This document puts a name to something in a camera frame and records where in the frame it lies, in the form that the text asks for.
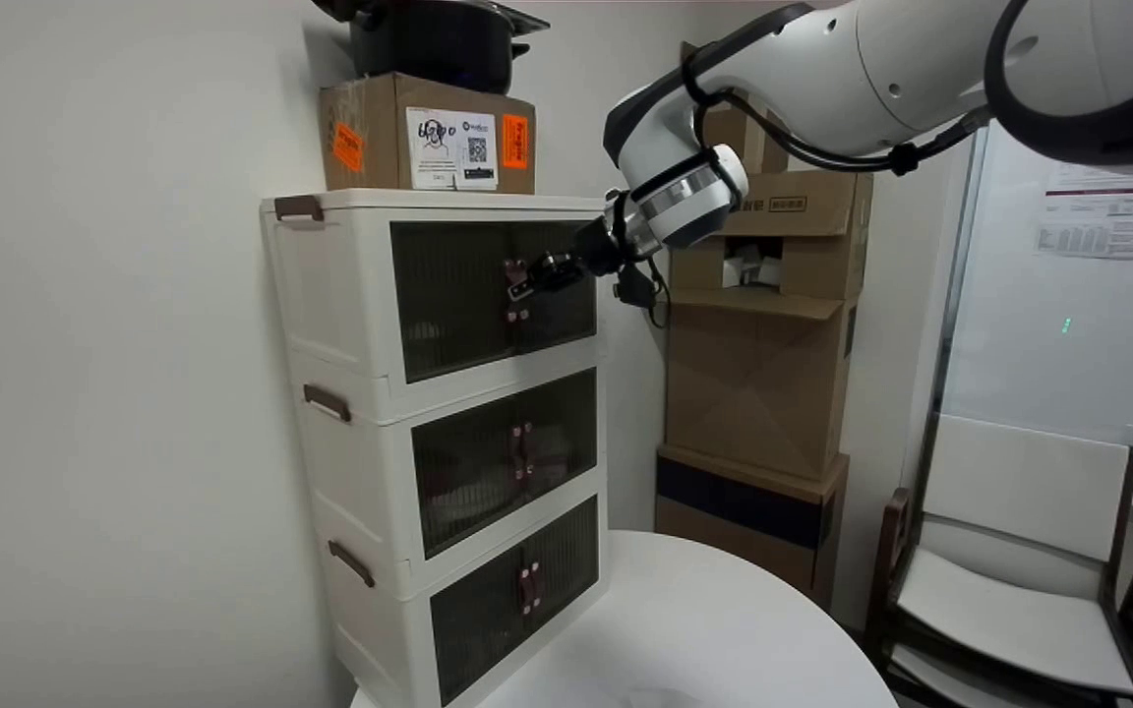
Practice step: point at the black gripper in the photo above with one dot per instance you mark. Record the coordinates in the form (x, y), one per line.
(603, 246)

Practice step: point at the dark transparent cabinet door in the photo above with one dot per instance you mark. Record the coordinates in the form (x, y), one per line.
(565, 564)
(472, 635)
(460, 479)
(450, 300)
(558, 437)
(558, 315)

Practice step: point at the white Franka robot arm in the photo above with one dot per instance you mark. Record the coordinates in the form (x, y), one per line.
(881, 71)

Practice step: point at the cardboard box with orange sticker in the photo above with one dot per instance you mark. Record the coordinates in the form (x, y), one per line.
(383, 132)

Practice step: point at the large creased cardboard box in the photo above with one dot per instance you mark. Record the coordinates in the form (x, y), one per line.
(756, 387)

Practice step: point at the plain brown cardboard box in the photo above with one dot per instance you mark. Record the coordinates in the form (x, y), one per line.
(756, 140)

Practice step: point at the cardboard box with cutout hole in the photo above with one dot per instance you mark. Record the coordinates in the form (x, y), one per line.
(805, 250)

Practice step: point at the black cooking pot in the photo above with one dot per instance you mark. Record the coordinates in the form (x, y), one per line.
(442, 41)

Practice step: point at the cardboard box with black stripe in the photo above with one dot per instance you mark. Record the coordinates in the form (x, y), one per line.
(743, 518)

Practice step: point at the chair with white cushions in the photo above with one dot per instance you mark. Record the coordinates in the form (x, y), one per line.
(1023, 564)

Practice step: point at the printed paper poster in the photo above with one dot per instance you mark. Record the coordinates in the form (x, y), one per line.
(1120, 217)

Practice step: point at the white stacked cabinet frame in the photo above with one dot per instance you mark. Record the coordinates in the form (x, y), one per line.
(343, 330)

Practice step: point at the white wall whiteboard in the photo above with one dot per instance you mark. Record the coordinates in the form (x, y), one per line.
(1063, 368)

